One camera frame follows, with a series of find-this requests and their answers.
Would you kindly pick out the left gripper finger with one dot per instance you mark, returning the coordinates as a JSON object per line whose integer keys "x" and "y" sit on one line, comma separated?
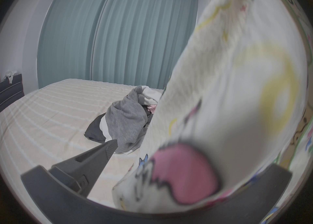
{"x": 80, "y": 169}

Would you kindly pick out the white printed pyjama top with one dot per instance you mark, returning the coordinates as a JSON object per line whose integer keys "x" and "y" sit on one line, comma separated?
{"x": 232, "y": 95}

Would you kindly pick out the bed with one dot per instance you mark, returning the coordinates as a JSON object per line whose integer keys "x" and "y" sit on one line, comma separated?
{"x": 49, "y": 120}

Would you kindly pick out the pile of clothes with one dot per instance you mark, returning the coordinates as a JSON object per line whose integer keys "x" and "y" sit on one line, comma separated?
{"x": 124, "y": 120}

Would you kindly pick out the dark chest of drawers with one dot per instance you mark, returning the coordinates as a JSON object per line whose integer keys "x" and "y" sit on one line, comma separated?
{"x": 11, "y": 91}

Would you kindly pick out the white garment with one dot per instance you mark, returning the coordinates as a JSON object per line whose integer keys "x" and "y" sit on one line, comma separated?
{"x": 10, "y": 75}

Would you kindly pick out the blue-green curtain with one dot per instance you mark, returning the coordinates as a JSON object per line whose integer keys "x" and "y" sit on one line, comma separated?
{"x": 68, "y": 34}
{"x": 151, "y": 34}

